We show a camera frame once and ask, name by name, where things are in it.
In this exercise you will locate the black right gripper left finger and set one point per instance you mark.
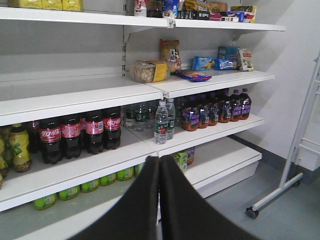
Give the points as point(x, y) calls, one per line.
point(134, 216)

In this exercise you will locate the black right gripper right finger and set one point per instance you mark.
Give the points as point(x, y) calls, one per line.
point(185, 215)

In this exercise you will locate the dark cola bottle red label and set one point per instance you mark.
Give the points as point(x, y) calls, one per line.
point(112, 127)
point(70, 136)
point(94, 129)
point(50, 136)

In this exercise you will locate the clear water bottle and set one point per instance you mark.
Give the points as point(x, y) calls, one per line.
point(171, 118)
point(161, 123)

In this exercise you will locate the white metal shelving unit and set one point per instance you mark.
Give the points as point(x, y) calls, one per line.
point(55, 63)

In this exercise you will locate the white wheeled whiteboard stand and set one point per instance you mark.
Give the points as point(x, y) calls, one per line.
point(300, 143)

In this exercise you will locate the yellow iced tea bottle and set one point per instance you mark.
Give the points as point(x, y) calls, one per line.
point(19, 141)

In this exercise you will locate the blue snack bag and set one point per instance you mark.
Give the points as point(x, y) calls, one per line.
point(193, 76)

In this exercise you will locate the clear cookie box yellow label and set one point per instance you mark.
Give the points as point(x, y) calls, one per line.
point(149, 71)

